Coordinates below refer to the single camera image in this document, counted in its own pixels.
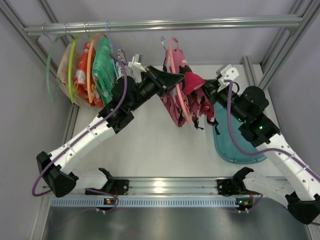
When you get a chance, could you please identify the pink camouflage trousers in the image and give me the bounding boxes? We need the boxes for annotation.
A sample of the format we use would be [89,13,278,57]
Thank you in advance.
[160,47,219,129]

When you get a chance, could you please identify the pink plastic hanger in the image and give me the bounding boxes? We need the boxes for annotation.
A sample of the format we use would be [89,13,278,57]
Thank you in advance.
[160,37,192,128]

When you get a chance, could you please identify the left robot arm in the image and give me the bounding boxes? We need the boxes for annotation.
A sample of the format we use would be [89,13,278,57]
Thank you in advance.
[36,65,185,198]

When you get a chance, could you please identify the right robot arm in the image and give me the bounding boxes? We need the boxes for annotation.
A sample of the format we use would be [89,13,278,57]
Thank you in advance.
[202,80,320,225]

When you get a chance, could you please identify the orange plastic hanger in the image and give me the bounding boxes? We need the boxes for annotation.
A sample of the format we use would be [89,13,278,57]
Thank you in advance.
[86,33,108,104]

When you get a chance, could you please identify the blue plastic hanger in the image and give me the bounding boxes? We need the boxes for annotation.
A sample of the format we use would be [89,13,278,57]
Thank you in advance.
[105,20,119,79]

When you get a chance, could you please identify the lime plastic hanger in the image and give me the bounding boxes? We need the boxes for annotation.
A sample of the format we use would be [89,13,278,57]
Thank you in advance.
[68,33,81,104]

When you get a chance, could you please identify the green plastic hanger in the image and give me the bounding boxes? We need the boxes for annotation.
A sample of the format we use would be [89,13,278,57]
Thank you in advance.
[46,34,62,104]

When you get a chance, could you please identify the black white patterned garment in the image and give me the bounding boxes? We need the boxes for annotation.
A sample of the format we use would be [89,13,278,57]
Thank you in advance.
[114,48,131,81]

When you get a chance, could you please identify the green patterned garment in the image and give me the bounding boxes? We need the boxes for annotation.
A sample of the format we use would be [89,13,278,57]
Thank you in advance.
[92,37,117,106]

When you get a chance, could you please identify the teal plastic bin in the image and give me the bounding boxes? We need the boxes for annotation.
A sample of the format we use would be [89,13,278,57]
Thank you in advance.
[211,102,268,165]

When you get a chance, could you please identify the orange patterned garment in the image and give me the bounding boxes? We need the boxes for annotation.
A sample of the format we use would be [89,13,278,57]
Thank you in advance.
[74,42,104,108]

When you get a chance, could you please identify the beige garment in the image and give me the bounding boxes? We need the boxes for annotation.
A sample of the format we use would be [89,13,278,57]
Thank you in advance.
[57,43,87,107]

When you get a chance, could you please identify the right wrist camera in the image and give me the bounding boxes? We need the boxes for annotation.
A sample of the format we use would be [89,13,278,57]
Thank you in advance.
[216,64,240,90]

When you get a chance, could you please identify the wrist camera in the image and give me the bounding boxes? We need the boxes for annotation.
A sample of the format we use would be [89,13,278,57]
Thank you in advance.
[128,54,145,76]
[216,64,240,90]

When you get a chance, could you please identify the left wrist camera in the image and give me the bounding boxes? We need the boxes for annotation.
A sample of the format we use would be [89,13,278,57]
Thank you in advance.
[128,54,145,76]

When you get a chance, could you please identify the aluminium hanging rail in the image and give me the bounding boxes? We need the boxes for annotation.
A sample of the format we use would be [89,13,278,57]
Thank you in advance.
[23,14,303,36]

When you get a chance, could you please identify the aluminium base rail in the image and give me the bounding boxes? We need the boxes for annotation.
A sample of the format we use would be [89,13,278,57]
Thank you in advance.
[41,176,296,198]

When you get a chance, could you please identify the grey slotted cable duct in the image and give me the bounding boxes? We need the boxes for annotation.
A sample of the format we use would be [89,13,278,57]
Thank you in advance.
[51,197,239,208]

